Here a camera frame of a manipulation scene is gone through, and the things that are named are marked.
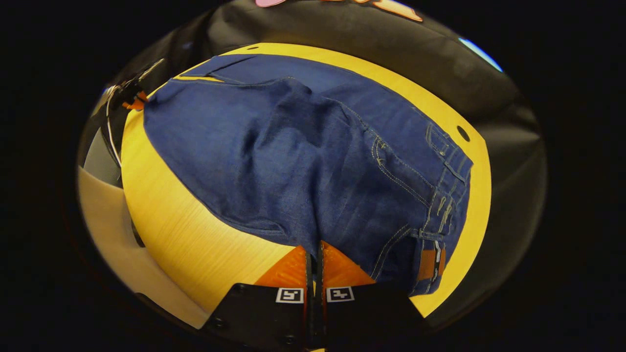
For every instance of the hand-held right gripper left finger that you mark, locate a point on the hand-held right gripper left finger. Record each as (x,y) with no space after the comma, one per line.
(264,318)

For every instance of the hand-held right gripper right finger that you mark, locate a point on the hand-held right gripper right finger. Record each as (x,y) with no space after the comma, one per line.
(367,313)

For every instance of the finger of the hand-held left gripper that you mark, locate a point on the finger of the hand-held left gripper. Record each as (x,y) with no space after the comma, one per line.
(136,102)

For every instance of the blue jeans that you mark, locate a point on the blue jeans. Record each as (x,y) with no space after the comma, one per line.
(293,161)

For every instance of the black backdrop cloth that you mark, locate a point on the black backdrop cloth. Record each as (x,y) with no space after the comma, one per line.
(342,29)

